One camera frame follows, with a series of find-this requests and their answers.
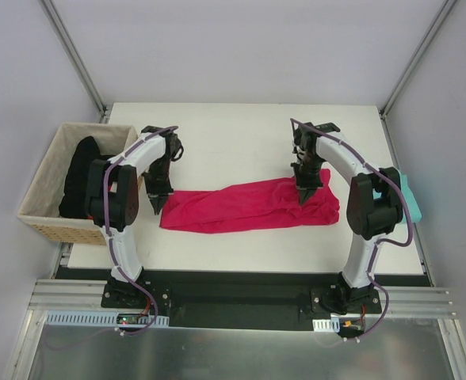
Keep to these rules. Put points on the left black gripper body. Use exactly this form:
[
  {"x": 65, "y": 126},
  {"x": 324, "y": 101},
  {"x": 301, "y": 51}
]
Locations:
[{"x": 158, "y": 191}]

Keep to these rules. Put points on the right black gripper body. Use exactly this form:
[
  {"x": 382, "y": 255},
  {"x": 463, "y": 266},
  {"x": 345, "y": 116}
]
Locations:
[{"x": 308, "y": 184}]

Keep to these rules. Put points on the pink t shirt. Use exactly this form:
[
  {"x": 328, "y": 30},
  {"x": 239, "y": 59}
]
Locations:
[{"x": 262, "y": 205}]

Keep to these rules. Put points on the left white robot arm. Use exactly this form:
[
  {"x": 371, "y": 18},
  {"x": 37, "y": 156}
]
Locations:
[{"x": 112, "y": 193}]

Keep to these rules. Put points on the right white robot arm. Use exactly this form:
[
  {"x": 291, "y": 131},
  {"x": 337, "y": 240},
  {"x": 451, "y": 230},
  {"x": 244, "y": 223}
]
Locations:
[{"x": 375, "y": 202}]

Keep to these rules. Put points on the black t shirt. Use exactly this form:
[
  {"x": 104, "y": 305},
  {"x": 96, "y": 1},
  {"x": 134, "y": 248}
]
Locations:
[{"x": 72, "y": 205}]

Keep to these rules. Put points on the folded teal t shirt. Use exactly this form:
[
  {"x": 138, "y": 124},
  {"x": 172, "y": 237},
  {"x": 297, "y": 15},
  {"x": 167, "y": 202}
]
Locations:
[{"x": 412, "y": 205}]

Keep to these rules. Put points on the wicker laundry basket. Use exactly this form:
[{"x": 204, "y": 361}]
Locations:
[{"x": 40, "y": 207}]

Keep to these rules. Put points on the left rear aluminium post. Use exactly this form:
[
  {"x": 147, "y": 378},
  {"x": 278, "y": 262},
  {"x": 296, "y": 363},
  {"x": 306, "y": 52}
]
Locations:
[{"x": 65, "y": 38}]

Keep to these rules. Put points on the aluminium post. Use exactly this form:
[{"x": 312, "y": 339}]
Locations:
[
  {"x": 423, "y": 46},
  {"x": 65, "y": 38}
]

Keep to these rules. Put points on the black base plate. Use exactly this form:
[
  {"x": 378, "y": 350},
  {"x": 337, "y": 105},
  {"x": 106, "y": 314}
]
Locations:
[{"x": 241, "y": 300}]

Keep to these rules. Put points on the right white cable duct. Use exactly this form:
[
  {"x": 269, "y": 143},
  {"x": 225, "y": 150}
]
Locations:
[{"x": 331, "y": 325}]

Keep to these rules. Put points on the white cable duct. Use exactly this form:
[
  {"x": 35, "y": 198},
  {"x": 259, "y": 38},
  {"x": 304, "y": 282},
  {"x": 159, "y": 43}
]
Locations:
[
  {"x": 104, "y": 319},
  {"x": 331, "y": 325}
]

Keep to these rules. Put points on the right rear aluminium post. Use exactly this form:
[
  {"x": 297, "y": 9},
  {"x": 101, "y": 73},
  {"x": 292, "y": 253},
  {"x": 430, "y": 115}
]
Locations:
[{"x": 423, "y": 46}]

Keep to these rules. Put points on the left white cable duct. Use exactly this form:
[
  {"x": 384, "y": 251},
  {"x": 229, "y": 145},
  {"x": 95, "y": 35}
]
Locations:
[{"x": 104, "y": 319}]

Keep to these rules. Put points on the aluminium rail frame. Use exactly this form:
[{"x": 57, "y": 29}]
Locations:
[{"x": 421, "y": 336}]

